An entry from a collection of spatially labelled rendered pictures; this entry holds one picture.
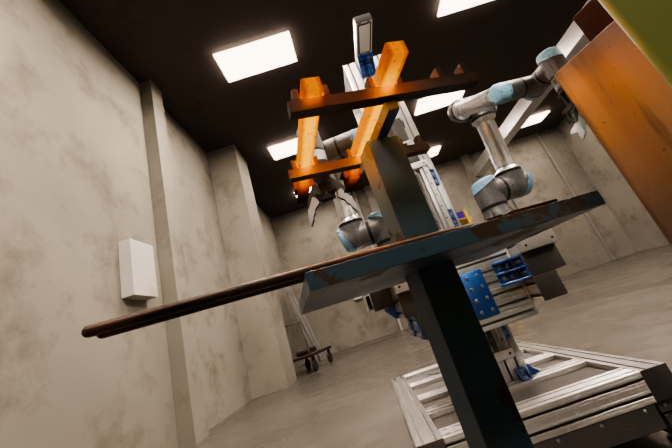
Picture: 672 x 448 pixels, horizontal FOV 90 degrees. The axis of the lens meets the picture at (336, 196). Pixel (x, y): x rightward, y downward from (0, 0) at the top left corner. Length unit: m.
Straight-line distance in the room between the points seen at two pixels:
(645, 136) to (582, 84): 0.12
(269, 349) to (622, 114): 6.26
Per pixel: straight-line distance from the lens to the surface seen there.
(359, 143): 0.67
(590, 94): 0.68
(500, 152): 1.73
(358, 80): 2.08
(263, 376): 6.62
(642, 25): 0.36
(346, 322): 11.50
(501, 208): 1.60
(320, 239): 11.88
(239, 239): 6.92
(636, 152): 0.66
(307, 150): 0.63
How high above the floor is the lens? 0.63
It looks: 21 degrees up
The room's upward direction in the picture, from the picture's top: 18 degrees counter-clockwise
